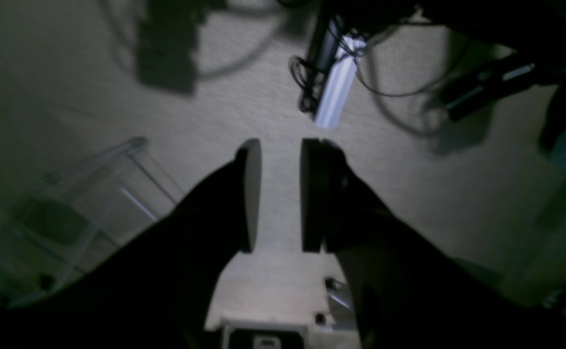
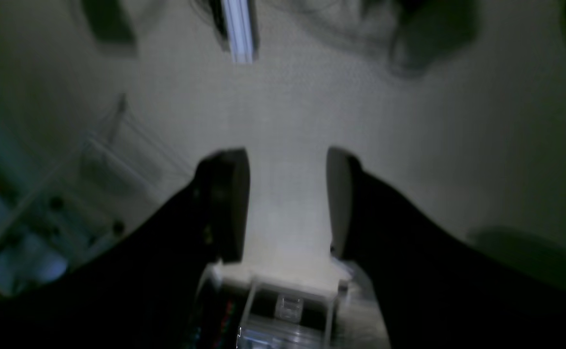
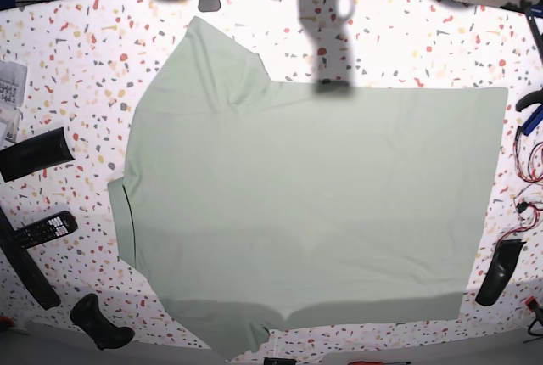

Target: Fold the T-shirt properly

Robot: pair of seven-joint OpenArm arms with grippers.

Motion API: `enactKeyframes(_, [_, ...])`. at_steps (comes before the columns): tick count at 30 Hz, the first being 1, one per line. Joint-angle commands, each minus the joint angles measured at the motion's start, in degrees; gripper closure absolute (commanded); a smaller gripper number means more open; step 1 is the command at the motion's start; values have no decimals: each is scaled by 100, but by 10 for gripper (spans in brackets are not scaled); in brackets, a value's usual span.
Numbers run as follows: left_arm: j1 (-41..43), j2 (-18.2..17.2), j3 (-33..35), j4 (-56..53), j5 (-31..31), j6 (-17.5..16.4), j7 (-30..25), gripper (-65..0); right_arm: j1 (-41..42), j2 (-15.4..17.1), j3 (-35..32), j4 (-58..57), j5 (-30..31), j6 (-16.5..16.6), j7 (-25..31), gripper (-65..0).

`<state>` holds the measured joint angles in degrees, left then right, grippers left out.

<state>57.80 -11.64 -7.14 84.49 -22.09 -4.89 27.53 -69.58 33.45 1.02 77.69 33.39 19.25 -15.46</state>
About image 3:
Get clear plastic parts box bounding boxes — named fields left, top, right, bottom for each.
left=0, top=61, right=27, bottom=107

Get long black bar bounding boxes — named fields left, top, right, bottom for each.
left=1, top=211, right=61, bottom=310

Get black remote control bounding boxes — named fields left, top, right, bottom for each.
left=14, top=211, right=78, bottom=250

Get black game controller grip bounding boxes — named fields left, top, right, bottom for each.
left=70, top=293, right=135, bottom=350

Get black small tool bottom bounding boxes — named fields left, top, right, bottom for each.
left=262, top=357, right=297, bottom=365

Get black curved handle right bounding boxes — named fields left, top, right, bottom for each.
left=515, top=89, right=543, bottom=112

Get blue plastic clamp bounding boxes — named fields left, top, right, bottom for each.
left=522, top=104, right=543, bottom=136

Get black curved pad right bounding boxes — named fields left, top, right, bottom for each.
left=475, top=239, right=524, bottom=306

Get red and black wires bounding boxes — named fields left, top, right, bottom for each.
left=494, top=126, right=543, bottom=251

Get red connector bottom right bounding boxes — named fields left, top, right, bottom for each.
left=525, top=297, right=539, bottom=310

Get red object bottom left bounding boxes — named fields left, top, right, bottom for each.
left=0, top=317, right=14, bottom=329

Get light green T-shirt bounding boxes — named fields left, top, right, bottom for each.
left=108, top=18, right=507, bottom=360

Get small clear plastic container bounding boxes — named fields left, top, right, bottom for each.
left=0, top=105, right=21, bottom=143

